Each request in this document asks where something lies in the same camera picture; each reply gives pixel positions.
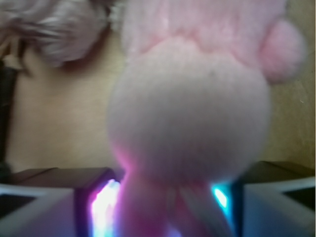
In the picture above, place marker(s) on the brown paper bag bin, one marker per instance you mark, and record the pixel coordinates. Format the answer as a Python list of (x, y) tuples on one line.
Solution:
[(58, 115)]

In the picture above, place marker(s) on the pink plush bunny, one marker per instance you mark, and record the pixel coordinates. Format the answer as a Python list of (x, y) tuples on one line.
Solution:
[(191, 108)]

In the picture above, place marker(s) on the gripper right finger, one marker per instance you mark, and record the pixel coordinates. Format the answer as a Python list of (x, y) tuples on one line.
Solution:
[(271, 199)]

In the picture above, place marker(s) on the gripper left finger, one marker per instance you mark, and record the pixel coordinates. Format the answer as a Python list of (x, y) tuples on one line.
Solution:
[(56, 202)]

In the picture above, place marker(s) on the crumpled white paper ball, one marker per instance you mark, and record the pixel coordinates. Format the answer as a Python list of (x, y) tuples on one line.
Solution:
[(59, 30)]

